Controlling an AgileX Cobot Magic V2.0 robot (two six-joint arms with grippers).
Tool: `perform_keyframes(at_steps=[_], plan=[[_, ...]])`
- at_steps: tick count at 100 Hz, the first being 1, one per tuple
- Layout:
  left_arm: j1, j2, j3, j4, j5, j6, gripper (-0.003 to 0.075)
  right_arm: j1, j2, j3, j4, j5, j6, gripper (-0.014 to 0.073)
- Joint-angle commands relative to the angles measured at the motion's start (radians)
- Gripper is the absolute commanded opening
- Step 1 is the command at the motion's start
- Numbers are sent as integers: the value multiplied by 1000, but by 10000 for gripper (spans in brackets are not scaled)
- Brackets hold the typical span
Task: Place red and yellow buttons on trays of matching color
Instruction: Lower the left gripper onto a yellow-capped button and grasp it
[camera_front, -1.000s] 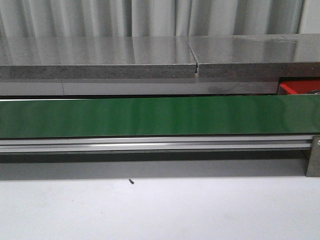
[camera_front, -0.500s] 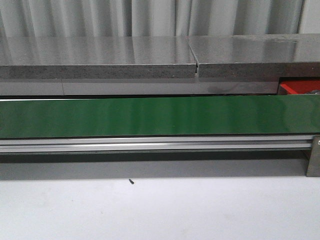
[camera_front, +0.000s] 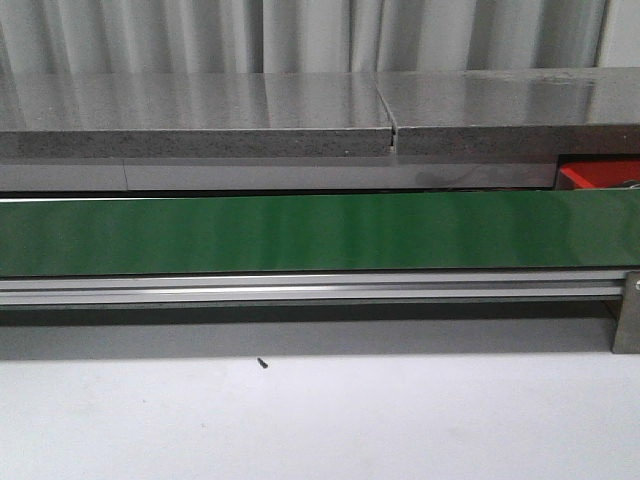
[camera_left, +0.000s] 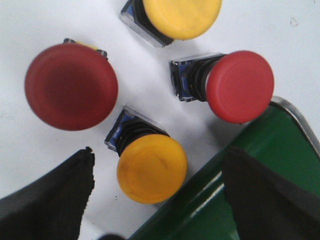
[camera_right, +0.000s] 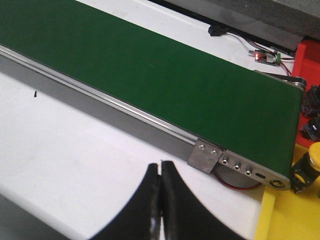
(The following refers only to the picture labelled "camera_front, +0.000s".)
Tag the steel conveyor support bracket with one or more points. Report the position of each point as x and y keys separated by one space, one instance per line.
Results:
x=627 y=334

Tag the white pleated curtain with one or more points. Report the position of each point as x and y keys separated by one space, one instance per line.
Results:
x=314 y=36

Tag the grey stone counter slab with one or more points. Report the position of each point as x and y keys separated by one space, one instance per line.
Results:
x=206 y=115

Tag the aluminium conveyor frame rail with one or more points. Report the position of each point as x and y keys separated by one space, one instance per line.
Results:
x=358 y=286

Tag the red plastic bin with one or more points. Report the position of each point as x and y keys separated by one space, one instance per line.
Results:
x=601 y=174

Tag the green conveyor belt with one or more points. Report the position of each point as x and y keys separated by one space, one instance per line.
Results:
x=402 y=231

